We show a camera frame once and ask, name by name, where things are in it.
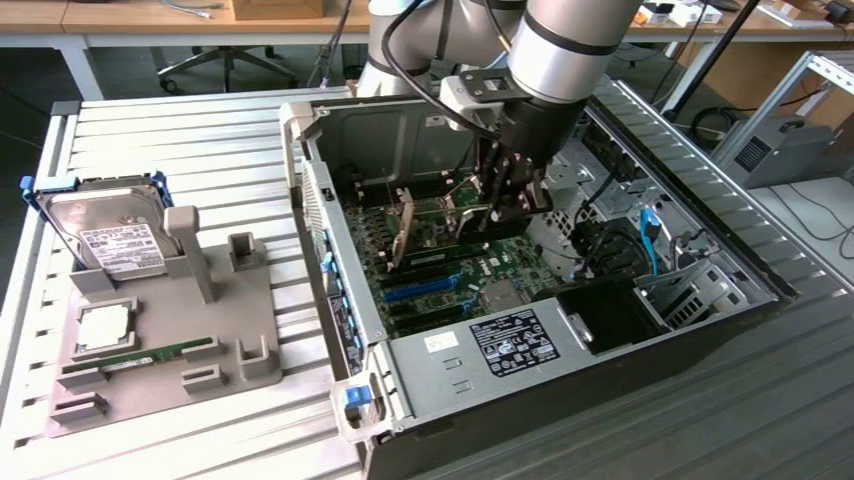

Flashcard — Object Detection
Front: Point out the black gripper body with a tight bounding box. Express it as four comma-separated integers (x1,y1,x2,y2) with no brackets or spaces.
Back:
497,98,590,167

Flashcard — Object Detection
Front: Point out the graphics card with black fan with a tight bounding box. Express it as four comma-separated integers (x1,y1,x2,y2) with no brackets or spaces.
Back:
389,185,536,275

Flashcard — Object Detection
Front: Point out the metal socket cover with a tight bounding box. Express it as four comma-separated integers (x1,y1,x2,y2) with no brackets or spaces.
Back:
441,173,486,211

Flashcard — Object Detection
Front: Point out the silver drive cage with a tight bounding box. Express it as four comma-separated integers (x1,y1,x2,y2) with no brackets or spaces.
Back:
540,97,660,241

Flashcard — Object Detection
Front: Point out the green motherboard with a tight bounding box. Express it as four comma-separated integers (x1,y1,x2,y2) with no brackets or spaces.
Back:
340,172,566,339

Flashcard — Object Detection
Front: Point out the black RAM slot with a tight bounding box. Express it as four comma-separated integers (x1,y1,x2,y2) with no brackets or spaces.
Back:
356,173,450,194
360,180,462,202

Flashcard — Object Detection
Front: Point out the green RAM stick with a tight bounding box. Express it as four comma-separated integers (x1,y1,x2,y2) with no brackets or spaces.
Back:
61,337,217,377
398,243,473,271

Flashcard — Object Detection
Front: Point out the silver chipset heatsink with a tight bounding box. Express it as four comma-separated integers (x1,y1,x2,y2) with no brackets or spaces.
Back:
480,281,528,312

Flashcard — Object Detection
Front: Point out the black expansion slot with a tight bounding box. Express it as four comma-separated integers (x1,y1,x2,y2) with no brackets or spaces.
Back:
394,313,470,335
389,301,466,321

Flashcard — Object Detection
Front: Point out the small orange white box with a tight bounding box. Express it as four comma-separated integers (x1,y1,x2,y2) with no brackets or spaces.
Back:
637,2,673,25

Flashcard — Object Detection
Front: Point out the silver disk bay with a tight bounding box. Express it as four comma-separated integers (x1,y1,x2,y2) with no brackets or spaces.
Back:
632,259,736,332

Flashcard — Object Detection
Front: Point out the white cardboard box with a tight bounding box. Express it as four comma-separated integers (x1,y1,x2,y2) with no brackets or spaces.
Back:
669,3,724,26

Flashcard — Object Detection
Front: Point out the black pole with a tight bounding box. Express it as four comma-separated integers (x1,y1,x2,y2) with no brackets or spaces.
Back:
664,0,764,124

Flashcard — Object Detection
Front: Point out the grey control box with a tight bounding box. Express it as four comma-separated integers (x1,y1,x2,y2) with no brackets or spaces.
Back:
732,115,841,190

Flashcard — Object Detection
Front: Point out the silver power supply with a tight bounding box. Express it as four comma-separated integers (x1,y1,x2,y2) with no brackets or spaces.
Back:
385,298,597,421

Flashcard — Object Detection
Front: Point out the brown cardboard box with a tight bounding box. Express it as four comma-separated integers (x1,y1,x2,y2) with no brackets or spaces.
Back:
231,0,328,22

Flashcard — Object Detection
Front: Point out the blue case latch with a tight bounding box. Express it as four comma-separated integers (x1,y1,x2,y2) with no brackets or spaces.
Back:
340,385,373,412

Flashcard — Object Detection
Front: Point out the open black PC case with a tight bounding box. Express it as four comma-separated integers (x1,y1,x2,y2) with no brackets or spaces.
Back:
278,82,801,480

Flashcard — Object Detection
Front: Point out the grey parts rack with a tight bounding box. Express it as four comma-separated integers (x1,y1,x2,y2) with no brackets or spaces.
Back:
43,203,286,440

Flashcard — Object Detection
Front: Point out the hard disk blue carrier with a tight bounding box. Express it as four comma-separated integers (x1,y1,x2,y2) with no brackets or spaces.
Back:
18,169,187,282

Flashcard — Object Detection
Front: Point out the silver CPU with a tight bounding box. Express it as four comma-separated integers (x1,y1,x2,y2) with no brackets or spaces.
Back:
75,304,135,352

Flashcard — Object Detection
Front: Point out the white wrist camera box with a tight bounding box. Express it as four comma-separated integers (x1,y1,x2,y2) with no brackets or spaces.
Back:
438,69,530,134

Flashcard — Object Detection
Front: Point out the black wire bundle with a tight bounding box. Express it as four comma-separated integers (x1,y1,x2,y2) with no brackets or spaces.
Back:
570,164,653,284

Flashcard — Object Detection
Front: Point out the blue wire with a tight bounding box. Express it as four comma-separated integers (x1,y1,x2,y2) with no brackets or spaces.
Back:
638,206,668,277

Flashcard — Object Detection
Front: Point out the coiled black cable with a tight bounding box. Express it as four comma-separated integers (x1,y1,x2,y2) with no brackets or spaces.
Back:
689,106,748,147

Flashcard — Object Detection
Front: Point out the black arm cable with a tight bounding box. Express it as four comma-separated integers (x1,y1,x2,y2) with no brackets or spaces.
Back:
385,0,516,142

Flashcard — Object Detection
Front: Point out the wooden desk white frame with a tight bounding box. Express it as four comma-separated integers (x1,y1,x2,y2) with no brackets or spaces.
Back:
620,0,854,49
0,0,376,101

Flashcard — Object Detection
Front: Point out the aluminium profile frame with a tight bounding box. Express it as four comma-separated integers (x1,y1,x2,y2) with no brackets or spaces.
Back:
710,48,854,166

